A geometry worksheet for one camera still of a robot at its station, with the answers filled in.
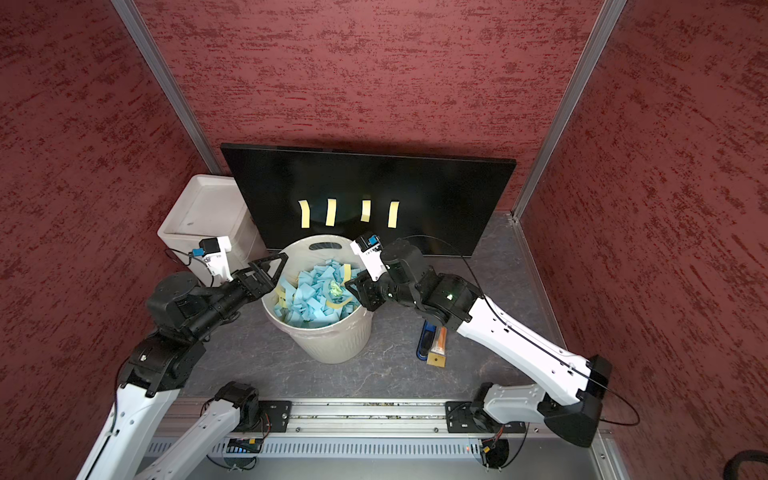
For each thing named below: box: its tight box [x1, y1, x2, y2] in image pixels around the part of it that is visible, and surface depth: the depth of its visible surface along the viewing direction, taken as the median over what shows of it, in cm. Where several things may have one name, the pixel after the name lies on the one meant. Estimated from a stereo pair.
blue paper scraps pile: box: [274, 259, 361, 328], surface depth 75 cm
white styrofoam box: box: [157, 175, 269, 278], surface depth 88 cm
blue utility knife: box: [416, 320, 437, 361], surface depth 87 cm
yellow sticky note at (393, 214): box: [387, 201, 400, 229], surface depth 72 cm
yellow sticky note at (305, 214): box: [298, 200, 310, 229], surface depth 72 cm
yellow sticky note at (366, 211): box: [360, 200, 371, 223], surface depth 71 cm
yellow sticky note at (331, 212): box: [325, 198, 337, 227], surface depth 71 cm
